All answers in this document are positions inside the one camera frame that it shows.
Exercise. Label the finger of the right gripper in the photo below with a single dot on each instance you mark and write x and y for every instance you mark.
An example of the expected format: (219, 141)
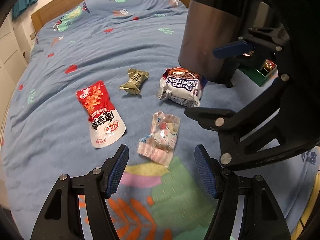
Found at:
(263, 42)
(231, 126)

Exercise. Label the teal curtain left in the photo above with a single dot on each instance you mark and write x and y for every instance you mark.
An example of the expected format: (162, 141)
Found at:
(21, 6)

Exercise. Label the red white spicy snack pouch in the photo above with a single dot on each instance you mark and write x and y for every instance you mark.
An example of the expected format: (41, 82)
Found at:
(105, 124)

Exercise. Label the blue patterned bedspread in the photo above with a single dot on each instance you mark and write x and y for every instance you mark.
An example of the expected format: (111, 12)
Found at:
(147, 119)

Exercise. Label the brown gold snack packet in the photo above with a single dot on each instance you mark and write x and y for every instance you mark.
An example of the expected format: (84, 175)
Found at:
(268, 66)

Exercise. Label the white wardrobe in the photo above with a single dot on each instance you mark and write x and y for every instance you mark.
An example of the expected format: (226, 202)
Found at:
(13, 64)

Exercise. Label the white blue cake packet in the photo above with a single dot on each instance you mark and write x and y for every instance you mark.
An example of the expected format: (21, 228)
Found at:
(181, 86)

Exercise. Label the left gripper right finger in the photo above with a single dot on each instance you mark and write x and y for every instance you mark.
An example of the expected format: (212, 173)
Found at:
(246, 206)

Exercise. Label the clear pink candy packet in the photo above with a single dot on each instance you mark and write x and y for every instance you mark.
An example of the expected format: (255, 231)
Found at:
(160, 144)

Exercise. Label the olive sesame candy packet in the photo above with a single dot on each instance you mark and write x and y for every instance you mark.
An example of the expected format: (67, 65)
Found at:
(136, 78)

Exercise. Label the green shallow tray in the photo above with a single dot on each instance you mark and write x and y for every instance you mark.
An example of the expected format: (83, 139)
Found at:
(258, 75)

